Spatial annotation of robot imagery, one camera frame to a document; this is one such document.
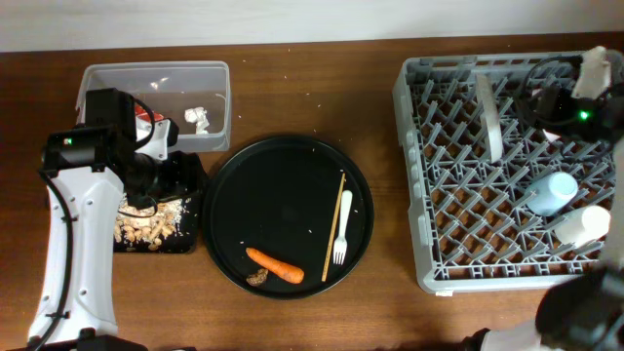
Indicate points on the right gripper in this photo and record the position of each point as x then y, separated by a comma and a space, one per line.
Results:
551, 102

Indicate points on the red snack wrapper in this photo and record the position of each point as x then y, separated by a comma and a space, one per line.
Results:
145, 116

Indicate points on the white tissue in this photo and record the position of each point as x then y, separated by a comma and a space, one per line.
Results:
197, 116

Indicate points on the blue plastic cup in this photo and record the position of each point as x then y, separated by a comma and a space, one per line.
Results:
551, 193

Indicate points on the rice and shells pile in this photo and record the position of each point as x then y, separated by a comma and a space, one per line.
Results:
160, 228

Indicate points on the grey plate with food scraps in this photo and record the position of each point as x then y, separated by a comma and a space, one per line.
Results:
490, 119

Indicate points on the small white cup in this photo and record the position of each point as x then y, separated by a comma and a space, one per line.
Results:
583, 225

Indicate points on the brown food scrap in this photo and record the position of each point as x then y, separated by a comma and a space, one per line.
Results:
258, 278

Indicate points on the orange carrot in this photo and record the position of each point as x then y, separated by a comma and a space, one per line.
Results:
285, 271

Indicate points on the wooden chopstick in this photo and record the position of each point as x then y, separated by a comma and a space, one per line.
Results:
333, 228

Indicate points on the white plastic fork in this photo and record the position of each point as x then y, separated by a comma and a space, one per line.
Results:
340, 243

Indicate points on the white pink bowl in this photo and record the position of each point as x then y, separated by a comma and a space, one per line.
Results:
549, 136

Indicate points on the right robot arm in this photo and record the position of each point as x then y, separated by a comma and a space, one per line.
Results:
584, 313

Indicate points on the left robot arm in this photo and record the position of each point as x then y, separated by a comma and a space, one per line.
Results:
88, 171

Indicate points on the grey dishwasher rack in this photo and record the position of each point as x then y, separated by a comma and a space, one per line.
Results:
471, 230

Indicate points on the clear plastic bin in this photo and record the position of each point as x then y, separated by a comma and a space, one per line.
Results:
170, 88

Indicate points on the black rectangular tray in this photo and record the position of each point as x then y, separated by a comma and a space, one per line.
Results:
181, 177

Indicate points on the round black tray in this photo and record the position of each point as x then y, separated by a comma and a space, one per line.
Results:
277, 195

